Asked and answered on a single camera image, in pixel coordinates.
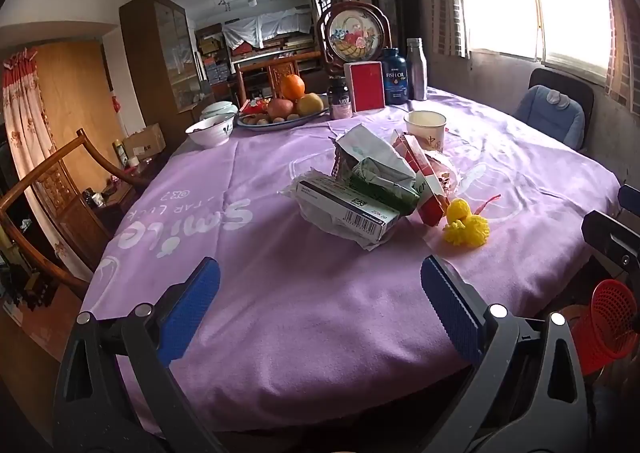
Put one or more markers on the yellow pompom flower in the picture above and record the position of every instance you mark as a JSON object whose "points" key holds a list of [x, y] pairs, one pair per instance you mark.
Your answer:
{"points": [[467, 228]]}

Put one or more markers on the framed decorative plate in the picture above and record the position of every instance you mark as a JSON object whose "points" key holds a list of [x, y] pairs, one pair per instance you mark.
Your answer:
{"points": [[352, 35]]}

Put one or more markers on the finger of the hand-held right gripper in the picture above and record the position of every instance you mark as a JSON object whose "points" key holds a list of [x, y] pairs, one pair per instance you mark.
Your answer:
{"points": [[612, 243], [631, 195]]}

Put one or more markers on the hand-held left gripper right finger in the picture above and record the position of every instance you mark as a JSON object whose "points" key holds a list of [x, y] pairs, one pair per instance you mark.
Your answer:
{"points": [[450, 313]]}

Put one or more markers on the blue supplement bottle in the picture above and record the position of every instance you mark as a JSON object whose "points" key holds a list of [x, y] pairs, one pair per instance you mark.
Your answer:
{"points": [[396, 80]]}

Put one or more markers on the small dark jar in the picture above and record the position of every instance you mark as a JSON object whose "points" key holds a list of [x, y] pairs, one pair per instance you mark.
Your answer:
{"points": [[340, 100]]}

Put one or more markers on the white dust cloth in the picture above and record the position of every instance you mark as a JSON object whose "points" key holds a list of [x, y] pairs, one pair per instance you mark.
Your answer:
{"points": [[270, 25]]}

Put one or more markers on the red ribbon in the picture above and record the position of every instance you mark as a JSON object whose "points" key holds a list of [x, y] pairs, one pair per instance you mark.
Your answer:
{"points": [[487, 202]]}

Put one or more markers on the plain white bowl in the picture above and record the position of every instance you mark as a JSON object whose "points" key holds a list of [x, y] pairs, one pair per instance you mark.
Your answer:
{"points": [[217, 109]]}

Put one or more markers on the carved wooden chair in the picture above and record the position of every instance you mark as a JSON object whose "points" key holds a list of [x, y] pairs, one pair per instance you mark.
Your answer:
{"points": [[280, 67]]}

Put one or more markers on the blue chair cushion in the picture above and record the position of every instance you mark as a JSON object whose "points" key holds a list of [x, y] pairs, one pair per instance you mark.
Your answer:
{"points": [[547, 115]]}

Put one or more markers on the silver metal bottle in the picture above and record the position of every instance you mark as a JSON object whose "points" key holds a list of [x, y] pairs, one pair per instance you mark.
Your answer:
{"points": [[417, 70]]}

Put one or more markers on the red apple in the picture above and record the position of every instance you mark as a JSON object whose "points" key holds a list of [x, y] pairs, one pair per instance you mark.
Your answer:
{"points": [[280, 109]]}

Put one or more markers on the floral curtain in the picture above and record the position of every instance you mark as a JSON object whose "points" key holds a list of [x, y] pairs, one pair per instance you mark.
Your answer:
{"points": [[25, 133]]}

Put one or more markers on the red box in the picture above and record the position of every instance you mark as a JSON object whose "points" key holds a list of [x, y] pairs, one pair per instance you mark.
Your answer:
{"points": [[366, 87]]}

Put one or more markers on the orange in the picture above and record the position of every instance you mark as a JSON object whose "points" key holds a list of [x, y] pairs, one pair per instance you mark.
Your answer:
{"points": [[292, 87]]}

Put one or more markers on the fruit plate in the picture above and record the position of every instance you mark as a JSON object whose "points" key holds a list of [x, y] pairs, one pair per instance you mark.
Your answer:
{"points": [[260, 125]]}

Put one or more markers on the red and white carton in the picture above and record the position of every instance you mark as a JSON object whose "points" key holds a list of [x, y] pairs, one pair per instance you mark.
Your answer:
{"points": [[430, 198]]}

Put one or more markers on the brown cardboard box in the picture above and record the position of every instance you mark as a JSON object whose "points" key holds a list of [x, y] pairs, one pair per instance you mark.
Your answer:
{"points": [[145, 140]]}

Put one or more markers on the white paper cup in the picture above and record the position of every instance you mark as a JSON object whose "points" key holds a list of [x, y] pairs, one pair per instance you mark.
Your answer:
{"points": [[425, 130]]}

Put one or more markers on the red mesh waste basket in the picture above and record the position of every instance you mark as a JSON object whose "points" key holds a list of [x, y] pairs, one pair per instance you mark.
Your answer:
{"points": [[607, 313]]}

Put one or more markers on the green packet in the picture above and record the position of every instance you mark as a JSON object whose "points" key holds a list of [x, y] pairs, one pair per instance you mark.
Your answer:
{"points": [[385, 193]]}

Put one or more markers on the white plastic bag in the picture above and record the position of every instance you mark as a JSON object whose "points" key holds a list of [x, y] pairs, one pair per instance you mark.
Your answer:
{"points": [[367, 145]]}

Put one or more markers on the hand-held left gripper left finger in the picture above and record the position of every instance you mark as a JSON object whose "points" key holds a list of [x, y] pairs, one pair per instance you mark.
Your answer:
{"points": [[192, 303]]}

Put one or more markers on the patterned white bowl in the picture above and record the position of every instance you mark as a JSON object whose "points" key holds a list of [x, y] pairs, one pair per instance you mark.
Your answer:
{"points": [[210, 133]]}

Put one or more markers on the glass door cabinet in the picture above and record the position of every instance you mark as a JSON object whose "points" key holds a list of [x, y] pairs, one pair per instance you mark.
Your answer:
{"points": [[150, 58]]}

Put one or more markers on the yellow pear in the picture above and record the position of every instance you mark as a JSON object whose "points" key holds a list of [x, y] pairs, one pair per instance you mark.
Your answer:
{"points": [[310, 104]]}

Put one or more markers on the chair with blue cushion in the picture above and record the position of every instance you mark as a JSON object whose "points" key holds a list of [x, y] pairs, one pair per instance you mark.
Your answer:
{"points": [[582, 90]]}

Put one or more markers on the white barcode carton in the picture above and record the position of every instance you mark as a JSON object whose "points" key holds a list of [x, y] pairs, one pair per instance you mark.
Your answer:
{"points": [[340, 205]]}

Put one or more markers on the purple printed blanket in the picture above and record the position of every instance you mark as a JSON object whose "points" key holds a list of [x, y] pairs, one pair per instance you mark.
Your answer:
{"points": [[280, 323]]}

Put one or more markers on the wooden armchair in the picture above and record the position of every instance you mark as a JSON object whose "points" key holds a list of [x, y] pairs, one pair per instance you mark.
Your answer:
{"points": [[60, 193]]}

